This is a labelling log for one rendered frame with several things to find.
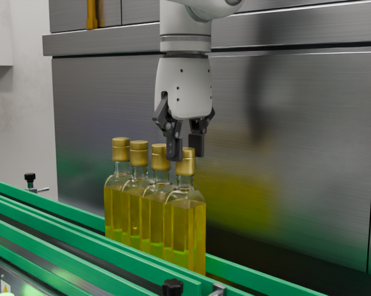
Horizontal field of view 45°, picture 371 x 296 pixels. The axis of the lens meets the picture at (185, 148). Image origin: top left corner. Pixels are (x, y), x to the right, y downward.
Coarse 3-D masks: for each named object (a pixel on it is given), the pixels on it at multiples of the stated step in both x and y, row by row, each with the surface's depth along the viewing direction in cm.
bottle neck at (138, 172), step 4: (132, 168) 85; (136, 168) 84; (140, 168) 84; (144, 168) 85; (132, 172) 86; (136, 172) 85; (140, 172) 84; (144, 172) 85; (132, 176) 86; (136, 176) 85; (140, 176) 85; (144, 176) 85
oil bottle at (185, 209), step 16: (176, 192) 77; (192, 192) 77; (176, 208) 76; (192, 208) 76; (176, 224) 77; (192, 224) 76; (176, 240) 77; (192, 240) 77; (176, 256) 78; (192, 256) 77
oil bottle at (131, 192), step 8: (128, 184) 85; (136, 184) 84; (144, 184) 84; (128, 192) 85; (136, 192) 83; (128, 200) 85; (136, 200) 83; (128, 208) 85; (136, 208) 83; (128, 216) 85; (136, 216) 84; (128, 224) 86; (136, 224) 84; (128, 232) 86; (136, 232) 84; (128, 240) 86; (136, 240) 85; (136, 248) 85
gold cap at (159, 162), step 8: (152, 144) 81; (160, 144) 81; (152, 152) 80; (160, 152) 80; (152, 160) 81; (160, 160) 80; (168, 160) 81; (152, 168) 81; (160, 168) 80; (168, 168) 81
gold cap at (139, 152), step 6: (132, 144) 84; (138, 144) 83; (144, 144) 84; (132, 150) 84; (138, 150) 84; (144, 150) 84; (132, 156) 84; (138, 156) 84; (144, 156) 84; (132, 162) 84; (138, 162) 84; (144, 162) 84
